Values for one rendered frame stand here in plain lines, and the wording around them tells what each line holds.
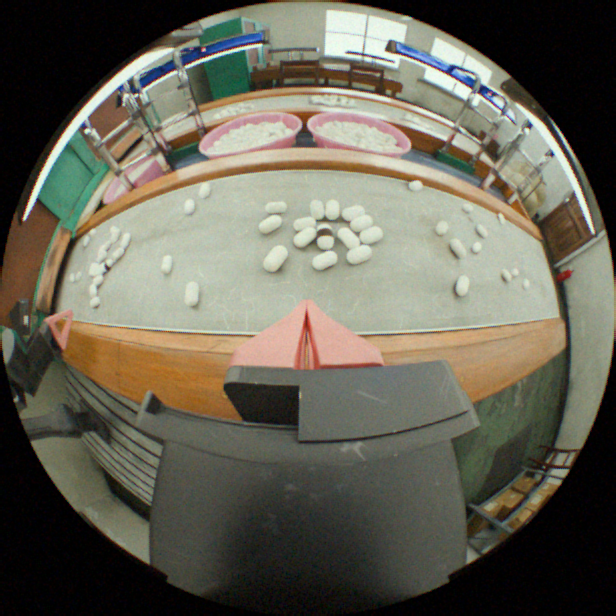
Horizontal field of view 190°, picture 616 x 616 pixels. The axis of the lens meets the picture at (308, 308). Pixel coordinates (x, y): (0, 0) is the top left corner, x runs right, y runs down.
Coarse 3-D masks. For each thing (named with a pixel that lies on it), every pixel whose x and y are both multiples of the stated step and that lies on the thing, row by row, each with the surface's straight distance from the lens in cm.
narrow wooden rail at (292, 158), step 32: (224, 160) 45; (256, 160) 41; (288, 160) 39; (320, 160) 39; (352, 160) 41; (384, 160) 44; (160, 192) 52; (448, 192) 51; (480, 192) 62; (96, 224) 77
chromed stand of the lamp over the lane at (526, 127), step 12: (528, 120) 62; (528, 132) 62; (516, 144) 61; (504, 156) 62; (528, 156) 68; (552, 156) 74; (492, 168) 64; (540, 168) 74; (492, 180) 64; (504, 180) 67; (528, 180) 74; (516, 192) 75
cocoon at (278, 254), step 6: (276, 246) 26; (282, 246) 26; (270, 252) 26; (276, 252) 25; (282, 252) 25; (270, 258) 25; (276, 258) 25; (282, 258) 25; (264, 264) 25; (270, 264) 25; (276, 264) 25; (270, 270) 25
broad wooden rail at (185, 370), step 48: (96, 336) 45; (144, 336) 33; (192, 336) 28; (240, 336) 25; (384, 336) 25; (432, 336) 29; (480, 336) 35; (528, 336) 51; (144, 384) 32; (192, 384) 26; (480, 384) 34
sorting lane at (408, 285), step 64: (192, 192) 45; (256, 192) 37; (320, 192) 35; (384, 192) 39; (128, 256) 47; (192, 256) 33; (256, 256) 28; (384, 256) 30; (448, 256) 37; (512, 256) 60; (128, 320) 39; (192, 320) 29; (256, 320) 25; (384, 320) 26; (448, 320) 32; (512, 320) 49
